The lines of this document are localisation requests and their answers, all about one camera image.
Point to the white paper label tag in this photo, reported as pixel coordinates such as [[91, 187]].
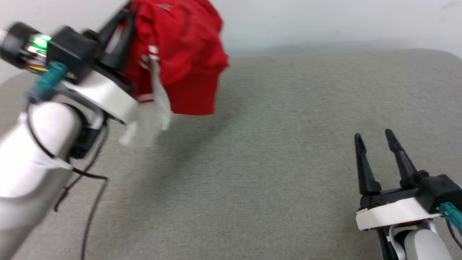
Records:
[[54, 164]]

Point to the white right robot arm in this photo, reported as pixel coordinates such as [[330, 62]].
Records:
[[422, 245]]

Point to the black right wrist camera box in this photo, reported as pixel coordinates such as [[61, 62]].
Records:
[[438, 191]]

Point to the red Bulls 23 jersey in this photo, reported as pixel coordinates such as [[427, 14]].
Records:
[[187, 54]]

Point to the black cylindrical left gripper motor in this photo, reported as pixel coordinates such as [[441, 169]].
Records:
[[16, 43]]

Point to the grey fabric sofa cushion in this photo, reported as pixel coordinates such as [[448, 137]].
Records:
[[252, 180]]

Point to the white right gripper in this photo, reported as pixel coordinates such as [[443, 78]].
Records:
[[393, 213]]

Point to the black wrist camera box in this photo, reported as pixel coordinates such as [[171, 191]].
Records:
[[438, 191], [72, 50]]

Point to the teal right camera connector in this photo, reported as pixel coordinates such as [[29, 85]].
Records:
[[453, 215]]

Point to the teal camera connector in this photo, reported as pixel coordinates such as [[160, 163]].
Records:
[[453, 215], [48, 81]]

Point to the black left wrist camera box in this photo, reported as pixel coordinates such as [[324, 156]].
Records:
[[72, 50]]

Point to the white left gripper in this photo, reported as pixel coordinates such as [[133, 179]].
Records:
[[104, 95]]

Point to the teal left camera connector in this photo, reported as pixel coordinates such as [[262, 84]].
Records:
[[48, 81]]

